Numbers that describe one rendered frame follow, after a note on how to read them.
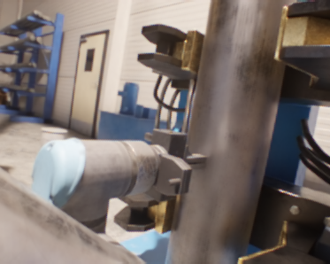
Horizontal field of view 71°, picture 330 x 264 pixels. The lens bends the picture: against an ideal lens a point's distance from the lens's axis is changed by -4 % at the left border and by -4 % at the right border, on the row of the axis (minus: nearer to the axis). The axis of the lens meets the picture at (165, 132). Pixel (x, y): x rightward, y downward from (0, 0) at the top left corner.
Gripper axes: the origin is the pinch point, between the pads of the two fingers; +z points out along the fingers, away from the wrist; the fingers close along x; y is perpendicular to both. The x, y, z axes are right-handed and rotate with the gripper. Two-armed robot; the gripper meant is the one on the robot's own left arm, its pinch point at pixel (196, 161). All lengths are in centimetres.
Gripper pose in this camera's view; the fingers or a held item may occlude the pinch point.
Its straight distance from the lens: 55.5
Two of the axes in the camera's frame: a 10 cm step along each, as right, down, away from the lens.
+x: -1.6, 9.8, 0.9
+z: 6.7, 0.4, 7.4
